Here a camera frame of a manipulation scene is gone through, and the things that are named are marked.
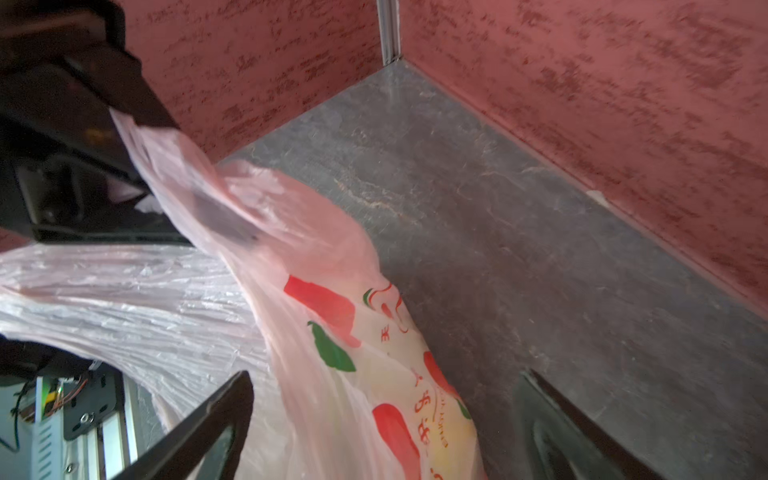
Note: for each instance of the pink printed plastic bag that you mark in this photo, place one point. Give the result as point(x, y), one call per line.
point(277, 281)

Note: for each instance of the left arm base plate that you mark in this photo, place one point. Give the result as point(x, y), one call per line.
point(101, 395)

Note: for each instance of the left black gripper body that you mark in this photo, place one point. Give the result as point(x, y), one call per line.
point(64, 69)

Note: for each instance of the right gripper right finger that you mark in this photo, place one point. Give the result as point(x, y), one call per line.
point(561, 442)

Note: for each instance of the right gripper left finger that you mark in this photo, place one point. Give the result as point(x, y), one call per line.
point(208, 443)

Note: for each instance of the aluminium front rail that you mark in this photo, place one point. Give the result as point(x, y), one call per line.
point(99, 445)

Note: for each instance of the left aluminium corner post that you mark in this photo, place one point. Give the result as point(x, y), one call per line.
point(389, 30)

